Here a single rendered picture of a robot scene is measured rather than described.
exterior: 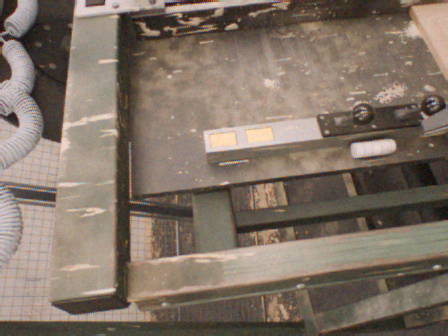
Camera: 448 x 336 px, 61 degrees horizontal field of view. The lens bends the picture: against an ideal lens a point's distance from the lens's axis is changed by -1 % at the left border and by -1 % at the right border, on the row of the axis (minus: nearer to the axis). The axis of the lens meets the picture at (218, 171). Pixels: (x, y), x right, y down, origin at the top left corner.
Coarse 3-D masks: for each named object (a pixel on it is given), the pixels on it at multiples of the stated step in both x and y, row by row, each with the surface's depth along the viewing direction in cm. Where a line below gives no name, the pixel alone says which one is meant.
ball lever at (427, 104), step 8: (432, 96) 61; (440, 96) 61; (424, 104) 62; (432, 104) 61; (440, 104) 61; (400, 112) 72; (408, 112) 70; (416, 112) 67; (424, 112) 63; (432, 112) 62
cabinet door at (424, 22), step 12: (408, 12) 94; (420, 12) 92; (432, 12) 91; (444, 12) 91; (420, 24) 90; (432, 24) 89; (444, 24) 89; (432, 36) 87; (444, 36) 87; (432, 48) 87; (444, 48) 85; (444, 60) 84; (444, 72) 83
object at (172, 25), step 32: (128, 0) 83; (160, 0) 83; (192, 0) 88; (224, 0) 90; (256, 0) 87; (288, 0) 87; (320, 0) 88; (352, 0) 89; (384, 0) 90; (416, 0) 91; (160, 32) 91; (192, 32) 92
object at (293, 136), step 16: (240, 128) 74; (256, 128) 74; (272, 128) 74; (288, 128) 73; (304, 128) 73; (416, 128) 73; (208, 144) 72; (240, 144) 72; (256, 144) 72; (272, 144) 72; (288, 144) 72; (304, 144) 73; (320, 144) 74; (336, 144) 75; (208, 160) 74; (224, 160) 75
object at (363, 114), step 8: (360, 104) 61; (368, 104) 61; (352, 112) 62; (360, 112) 61; (368, 112) 60; (336, 120) 72; (344, 120) 69; (352, 120) 63; (360, 120) 61; (368, 120) 61
